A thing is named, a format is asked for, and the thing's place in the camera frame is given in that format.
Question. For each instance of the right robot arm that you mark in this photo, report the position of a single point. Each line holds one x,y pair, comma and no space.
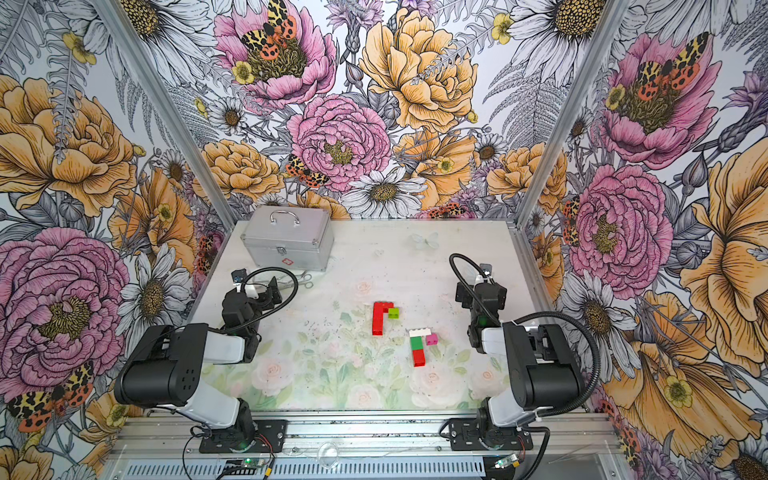
544,376

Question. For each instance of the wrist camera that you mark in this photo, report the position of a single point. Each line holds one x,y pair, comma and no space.
484,274
239,282

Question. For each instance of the silver scissors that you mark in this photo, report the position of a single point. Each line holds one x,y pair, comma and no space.
303,279

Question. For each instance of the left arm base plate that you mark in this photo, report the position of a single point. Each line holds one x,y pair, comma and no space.
268,437

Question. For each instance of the aluminium front rail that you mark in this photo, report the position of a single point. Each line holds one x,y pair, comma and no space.
368,445

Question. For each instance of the red square lego brick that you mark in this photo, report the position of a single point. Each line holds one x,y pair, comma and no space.
377,323

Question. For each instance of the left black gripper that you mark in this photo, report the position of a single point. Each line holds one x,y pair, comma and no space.
268,303

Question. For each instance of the red long lego brick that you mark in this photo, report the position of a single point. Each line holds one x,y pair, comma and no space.
383,307

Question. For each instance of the silver metal case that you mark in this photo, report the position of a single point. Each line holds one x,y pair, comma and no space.
294,237

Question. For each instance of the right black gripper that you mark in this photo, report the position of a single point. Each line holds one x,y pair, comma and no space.
466,302

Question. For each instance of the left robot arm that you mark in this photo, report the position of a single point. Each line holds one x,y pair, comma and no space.
165,367

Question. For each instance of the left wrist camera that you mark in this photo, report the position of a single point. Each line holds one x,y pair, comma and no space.
239,282

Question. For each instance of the red tall lego brick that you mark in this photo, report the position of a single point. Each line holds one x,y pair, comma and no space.
419,359

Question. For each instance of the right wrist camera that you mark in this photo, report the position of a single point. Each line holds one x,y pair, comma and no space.
484,274

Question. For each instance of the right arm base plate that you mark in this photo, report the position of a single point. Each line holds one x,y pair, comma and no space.
465,434

